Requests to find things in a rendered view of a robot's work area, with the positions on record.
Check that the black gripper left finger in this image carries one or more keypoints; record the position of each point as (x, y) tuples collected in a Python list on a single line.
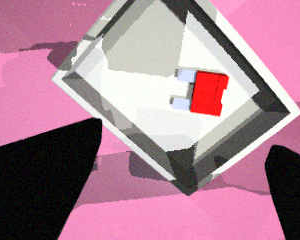
[(42, 177)]

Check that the white square tray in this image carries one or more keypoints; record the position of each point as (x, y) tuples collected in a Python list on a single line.
[(124, 71)]

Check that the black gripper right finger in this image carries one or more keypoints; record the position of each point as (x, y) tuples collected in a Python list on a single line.
[(282, 167)]

